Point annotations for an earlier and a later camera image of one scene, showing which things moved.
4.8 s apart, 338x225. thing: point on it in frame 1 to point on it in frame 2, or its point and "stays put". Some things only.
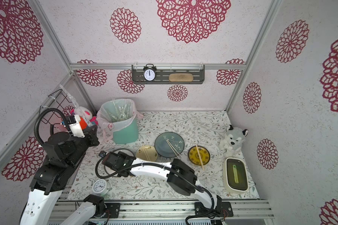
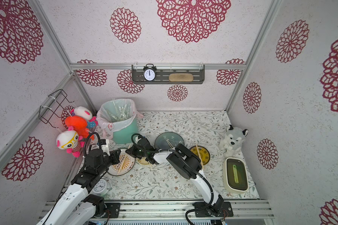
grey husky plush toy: [233, 142] stays put
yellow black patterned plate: [194, 157] stays put
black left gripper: [91, 134] to [116, 157]
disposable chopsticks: [201, 161] stays put
